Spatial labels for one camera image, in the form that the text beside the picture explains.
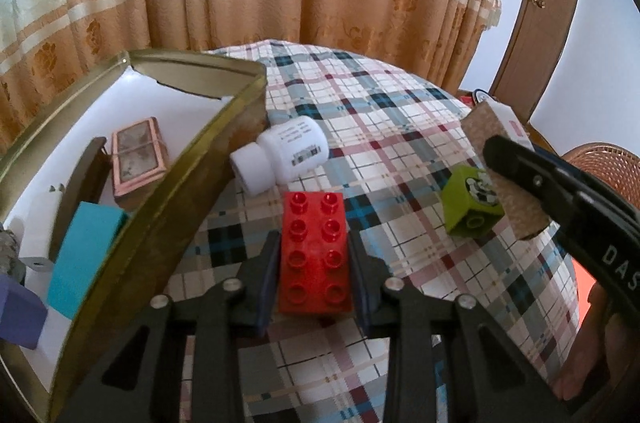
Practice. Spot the plaid tablecloth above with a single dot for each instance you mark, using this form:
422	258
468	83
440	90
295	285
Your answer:
380	103

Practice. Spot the wicker chair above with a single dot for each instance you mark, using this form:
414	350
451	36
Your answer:
610	163

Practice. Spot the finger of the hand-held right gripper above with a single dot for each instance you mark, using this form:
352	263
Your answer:
575	173
530	175

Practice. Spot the grey speckled stone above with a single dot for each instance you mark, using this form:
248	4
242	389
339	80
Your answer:
9	253

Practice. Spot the purple block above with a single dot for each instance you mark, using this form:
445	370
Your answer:
20	313

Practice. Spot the green toy block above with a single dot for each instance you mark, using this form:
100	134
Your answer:
467	208

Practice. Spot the person's right hand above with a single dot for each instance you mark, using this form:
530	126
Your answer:
590	363

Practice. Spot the teal box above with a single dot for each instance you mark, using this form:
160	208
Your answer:
82	263

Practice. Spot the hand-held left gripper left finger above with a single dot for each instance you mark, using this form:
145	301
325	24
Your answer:
267	283

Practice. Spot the round printed plate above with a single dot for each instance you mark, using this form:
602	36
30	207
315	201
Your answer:
481	95

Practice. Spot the white plastic bottle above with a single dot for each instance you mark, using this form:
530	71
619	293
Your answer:
285	153

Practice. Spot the red toy brick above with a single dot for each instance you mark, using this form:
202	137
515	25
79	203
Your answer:
315	253

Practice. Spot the brown wooden comb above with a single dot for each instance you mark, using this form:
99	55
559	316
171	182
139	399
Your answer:
85	183

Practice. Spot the gold metal tin box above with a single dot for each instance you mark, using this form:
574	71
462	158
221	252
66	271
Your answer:
150	263

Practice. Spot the small metal bracket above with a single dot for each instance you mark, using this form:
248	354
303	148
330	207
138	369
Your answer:
35	263

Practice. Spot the cork block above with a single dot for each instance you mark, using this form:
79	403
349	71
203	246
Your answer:
487	123

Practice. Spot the copper framed box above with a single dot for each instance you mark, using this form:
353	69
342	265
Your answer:
137	158

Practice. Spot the orange stool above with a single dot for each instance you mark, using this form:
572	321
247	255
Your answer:
582	293

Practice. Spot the wooden cabinet door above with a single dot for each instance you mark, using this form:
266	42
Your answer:
540	28

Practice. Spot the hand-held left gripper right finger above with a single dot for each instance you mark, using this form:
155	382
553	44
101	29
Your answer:
362	288

